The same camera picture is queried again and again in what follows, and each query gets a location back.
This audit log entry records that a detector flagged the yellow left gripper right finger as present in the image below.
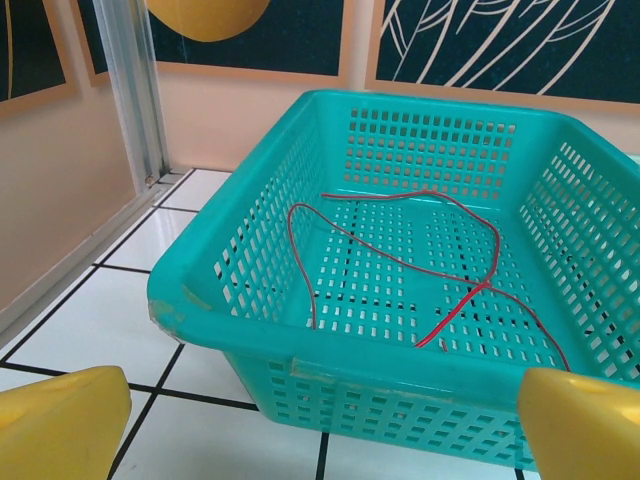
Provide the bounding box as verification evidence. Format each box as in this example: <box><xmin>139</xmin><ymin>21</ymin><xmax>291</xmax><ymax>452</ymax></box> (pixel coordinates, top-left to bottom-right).
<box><xmin>518</xmin><ymin>367</ymin><xmax>640</xmax><ymax>480</ymax></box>

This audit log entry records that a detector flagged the bright red cable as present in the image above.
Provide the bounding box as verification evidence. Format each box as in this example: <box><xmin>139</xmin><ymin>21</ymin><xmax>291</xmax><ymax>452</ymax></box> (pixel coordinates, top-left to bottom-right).
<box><xmin>319</xmin><ymin>189</ymin><xmax>502</xmax><ymax>352</ymax></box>

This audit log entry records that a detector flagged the teal plastic basket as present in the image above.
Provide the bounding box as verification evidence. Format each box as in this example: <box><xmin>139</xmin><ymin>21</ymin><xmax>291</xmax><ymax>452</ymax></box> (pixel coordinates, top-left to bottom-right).
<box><xmin>147</xmin><ymin>88</ymin><xmax>640</xmax><ymax>471</ymax></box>

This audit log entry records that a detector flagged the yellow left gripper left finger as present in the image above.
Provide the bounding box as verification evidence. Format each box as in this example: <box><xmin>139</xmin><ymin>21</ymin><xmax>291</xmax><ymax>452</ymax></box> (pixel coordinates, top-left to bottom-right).
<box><xmin>0</xmin><ymin>365</ymin><xmax>134</xmax><ymax>480</ymax></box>

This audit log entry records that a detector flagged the dark red thin cable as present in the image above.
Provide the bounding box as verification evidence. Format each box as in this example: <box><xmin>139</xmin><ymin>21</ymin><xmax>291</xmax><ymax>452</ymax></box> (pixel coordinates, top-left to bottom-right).
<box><xmin>287</xmin><ymin>203</ymin><xmax>572</xmax><ymax>374</ymax></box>

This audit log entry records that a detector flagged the aluminium frame post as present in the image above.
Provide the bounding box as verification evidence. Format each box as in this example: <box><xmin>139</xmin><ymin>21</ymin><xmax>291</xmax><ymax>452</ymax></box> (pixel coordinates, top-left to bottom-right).
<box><xmin>92</xmin><ymin>0</ymin><xmax>172</xmax><ymax>190</ymax></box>

